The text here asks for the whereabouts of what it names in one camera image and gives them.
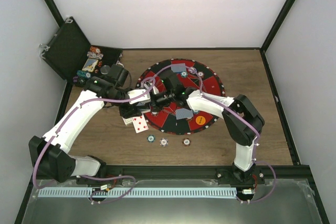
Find five of diamonds card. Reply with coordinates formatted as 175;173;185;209
132;115;149;133

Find card dealt seat one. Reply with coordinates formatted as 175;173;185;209
175;108;194;120

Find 50 chips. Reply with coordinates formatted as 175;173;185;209
181;71;188;78

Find card dealt seat six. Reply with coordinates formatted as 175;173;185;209
171;63;186;73

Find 10 chips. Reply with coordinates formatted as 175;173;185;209
188;67;197;74

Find red chips seat seven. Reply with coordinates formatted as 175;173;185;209
197;71;205;78

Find orange big blind button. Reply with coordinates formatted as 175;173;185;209
195;116;206;125

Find blue green 50 chip stack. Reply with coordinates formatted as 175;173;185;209
147;135;155;143

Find red brown chip stack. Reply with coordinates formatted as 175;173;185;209
182;138;191;146

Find blue orange 10 chip stack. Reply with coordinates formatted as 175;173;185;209
160;138;169;147

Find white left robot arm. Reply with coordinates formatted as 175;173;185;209
28;77;155;188

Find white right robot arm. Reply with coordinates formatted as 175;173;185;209
151;88;265;184

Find white card box tray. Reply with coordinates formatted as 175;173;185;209
122;118;133;125

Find round red black poker mat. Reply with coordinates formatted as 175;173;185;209
136;59;225;135

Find clear acrylic dealer button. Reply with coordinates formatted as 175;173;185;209
100;65;111;74

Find blue green 50 chip row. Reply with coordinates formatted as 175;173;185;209
77;70;91;79

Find blue playing card box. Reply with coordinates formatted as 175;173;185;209
82;58;99;72

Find blue orange 10 chip row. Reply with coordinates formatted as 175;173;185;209
87;52;103;60

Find red orange chip row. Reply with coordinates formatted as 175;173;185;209
90;46;101;54

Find black poker chip case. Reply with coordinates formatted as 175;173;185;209
40;17;122;87

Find light blue slotted strip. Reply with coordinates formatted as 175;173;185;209
38;187;237;199

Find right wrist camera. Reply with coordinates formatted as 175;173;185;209
162;72;184;93

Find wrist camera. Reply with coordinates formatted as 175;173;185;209
162;72;184;93
107;64;129;87

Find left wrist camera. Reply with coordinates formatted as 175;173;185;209
107;64;129;87

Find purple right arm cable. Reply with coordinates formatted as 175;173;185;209
152;63;278;204

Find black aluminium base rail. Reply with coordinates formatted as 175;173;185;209
31;165;312;186

